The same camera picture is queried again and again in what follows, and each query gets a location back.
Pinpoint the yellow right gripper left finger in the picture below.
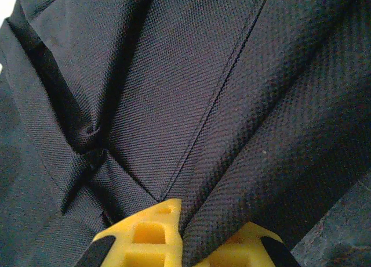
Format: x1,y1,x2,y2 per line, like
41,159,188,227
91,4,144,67
77,197,184,267

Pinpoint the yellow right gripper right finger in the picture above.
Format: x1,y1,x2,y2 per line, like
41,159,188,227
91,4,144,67
202,221,301,267

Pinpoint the black fabric backpack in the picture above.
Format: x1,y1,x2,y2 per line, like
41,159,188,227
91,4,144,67
0,0,371,267

